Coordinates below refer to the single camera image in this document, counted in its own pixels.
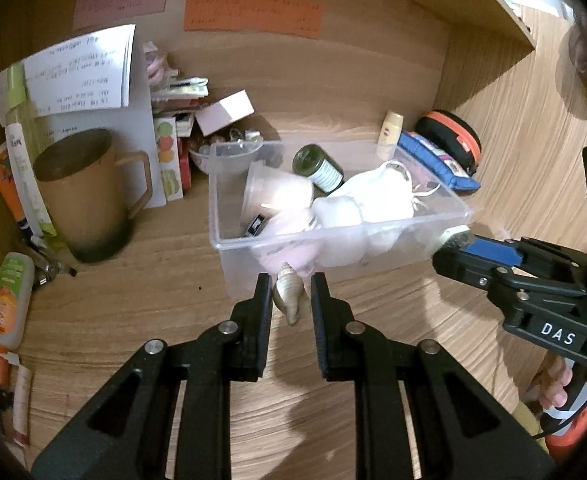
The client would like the white drawstring cloth bag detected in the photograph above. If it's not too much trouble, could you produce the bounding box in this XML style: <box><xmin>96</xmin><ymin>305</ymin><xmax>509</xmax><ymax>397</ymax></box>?
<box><xmin>329</xmin><ymin>159</ymin><xmax>441</xmax><ymax>223</ymax></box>

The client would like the pink white round jar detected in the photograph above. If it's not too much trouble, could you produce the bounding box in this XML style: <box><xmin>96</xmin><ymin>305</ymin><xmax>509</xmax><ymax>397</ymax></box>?
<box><xmin>251</xmin><ymin>208</ymin><xmax>367</xmax><ymax>273</ymax></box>

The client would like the cream spiral seashell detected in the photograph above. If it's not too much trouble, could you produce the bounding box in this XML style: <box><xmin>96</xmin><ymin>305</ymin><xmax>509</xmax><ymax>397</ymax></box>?
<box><xmin>272</xmin><ymin>262</ymin><xmax>305</xmax><ymax>325</ymax></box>

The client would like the dark green glass jar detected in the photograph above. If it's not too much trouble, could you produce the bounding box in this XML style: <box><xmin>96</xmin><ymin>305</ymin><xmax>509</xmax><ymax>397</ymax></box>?
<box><xmin>292</xmin><ymin>144</ymin><xmax>344</xmax><ymax>195</ymax></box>

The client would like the translucent white plastic cup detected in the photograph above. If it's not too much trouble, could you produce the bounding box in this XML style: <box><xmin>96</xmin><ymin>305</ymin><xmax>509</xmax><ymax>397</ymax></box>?
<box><xmin>240</xmin><ymin>160</ymin><xmax>314</xmax><ymax>223</ymax></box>

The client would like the blue Max staples box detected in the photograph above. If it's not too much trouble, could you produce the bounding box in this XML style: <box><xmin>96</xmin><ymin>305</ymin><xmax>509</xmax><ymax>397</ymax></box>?
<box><xmin>244</xmin><ymin>214</ymin><xmax>268</xmax><ymax>237</ymax></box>

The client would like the person right hand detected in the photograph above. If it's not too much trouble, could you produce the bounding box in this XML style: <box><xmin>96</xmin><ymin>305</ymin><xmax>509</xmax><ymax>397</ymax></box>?
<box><xmin>534</xmin><ymin>353</ymin><xmax>572</xmax><ymax>410</ymax></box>

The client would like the blue patchwork zipper pouch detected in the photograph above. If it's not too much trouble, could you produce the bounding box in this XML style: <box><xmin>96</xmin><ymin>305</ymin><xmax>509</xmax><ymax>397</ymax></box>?
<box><xmin>399</xmin><ymin>131</ymin><xmax>481</xmax><ymax>193</ymax></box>

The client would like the black orange round case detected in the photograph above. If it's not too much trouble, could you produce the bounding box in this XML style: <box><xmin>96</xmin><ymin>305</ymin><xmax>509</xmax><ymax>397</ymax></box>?
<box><xmin>414</xmin><ymin>110</ymin><xmax>482</xmax><ymax>176</ymax></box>

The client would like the cream lotion bottle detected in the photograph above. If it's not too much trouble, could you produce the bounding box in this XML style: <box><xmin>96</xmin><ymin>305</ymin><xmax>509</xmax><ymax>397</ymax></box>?
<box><xmin>376</xmin><ymin>110</ymin><xmax>404</xmax><ymax>160</ymax></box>

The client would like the clear plastic storage bin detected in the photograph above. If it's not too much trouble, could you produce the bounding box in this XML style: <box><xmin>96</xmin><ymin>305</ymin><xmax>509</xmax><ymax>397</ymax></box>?
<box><xmin>208</xmin><ymin>140</ymin><xmax>472</xmax><ymax>299</ymax></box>

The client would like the orange green tube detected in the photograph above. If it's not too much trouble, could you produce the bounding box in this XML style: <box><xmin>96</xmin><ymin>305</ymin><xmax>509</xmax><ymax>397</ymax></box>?
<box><xmin>0</xmin><ymin>252</ymin><xmax>35</xmax><ymax>350</ymax></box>

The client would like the brown mug with lid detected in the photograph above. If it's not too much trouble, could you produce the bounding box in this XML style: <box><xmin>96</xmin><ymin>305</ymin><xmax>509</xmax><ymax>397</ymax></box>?
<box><xmin>33</xmin><ymin>128</ymin><xmax>153</xmax><ymax>263</ymax></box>

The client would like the glass bowl of trinkets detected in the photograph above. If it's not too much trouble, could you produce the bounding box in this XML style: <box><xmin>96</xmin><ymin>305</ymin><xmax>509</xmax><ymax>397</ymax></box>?
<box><xmin>187</xmin><ymin>127</ymin><xmax>264</xmax><ymax>174</ymax></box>

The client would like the fruit sticker sheet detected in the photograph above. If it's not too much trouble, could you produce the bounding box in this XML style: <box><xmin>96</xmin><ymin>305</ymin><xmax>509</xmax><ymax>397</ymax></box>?
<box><xmin>154</xmin><ymin>117</ymin><xmax>182</xmax><ymax>202</ymax></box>

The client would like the small white pink box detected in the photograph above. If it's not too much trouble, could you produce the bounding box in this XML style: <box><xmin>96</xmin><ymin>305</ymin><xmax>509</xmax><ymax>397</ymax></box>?
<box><xmin>194</xmin><ymin>90</ymin><xmax>254</xmax><ymax>136</ymax></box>

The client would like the orange paper note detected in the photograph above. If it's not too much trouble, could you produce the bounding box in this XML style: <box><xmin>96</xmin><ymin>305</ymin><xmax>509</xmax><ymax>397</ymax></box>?
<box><xmin>182</xmin><ymin>0</ymin><xmax>324</xmax><ymax>39</ymax></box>

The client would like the stack of booklets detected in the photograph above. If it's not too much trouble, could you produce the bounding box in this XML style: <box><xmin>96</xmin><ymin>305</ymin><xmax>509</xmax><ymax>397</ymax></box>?
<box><xmin>150</xmin><ymin>77</ymin><xmax>210</xmax><ymax>119</ymax></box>

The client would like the folded printed paper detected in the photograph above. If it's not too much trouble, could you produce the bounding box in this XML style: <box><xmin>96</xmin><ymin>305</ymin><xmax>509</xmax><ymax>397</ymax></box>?
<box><xmin>22</xmin><ymin>24</ymin><xmax>136</xmax><ymax>117</ymax></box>

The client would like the pink coiled cord packet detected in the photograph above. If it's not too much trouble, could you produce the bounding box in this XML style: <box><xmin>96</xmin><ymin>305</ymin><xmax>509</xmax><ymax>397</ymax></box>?
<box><xmin>142</xmin><ymin>41</ymin><xmax>171</xmax><ymax>88</ymax></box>

